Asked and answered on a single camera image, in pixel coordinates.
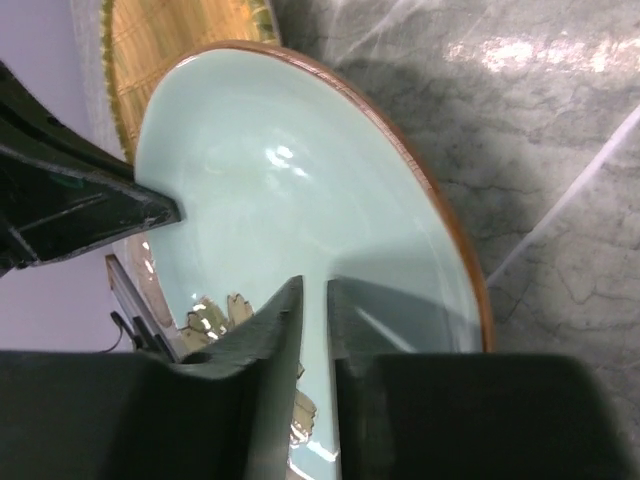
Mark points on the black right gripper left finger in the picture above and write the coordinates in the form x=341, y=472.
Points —
x=224, y=412

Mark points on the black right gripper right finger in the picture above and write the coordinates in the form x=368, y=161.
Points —
x=403, y=414

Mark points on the pink glass dish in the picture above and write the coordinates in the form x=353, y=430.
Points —
x=142, y=267

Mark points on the woven bamboo round plate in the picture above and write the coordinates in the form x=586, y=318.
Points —
x=141, y=40

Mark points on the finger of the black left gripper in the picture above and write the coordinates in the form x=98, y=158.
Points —
x=61, y=195

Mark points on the mint green flower plate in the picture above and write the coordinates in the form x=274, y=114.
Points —
x=282, y=169

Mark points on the aluminium frame rail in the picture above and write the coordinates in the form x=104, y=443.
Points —
x=138, y=321

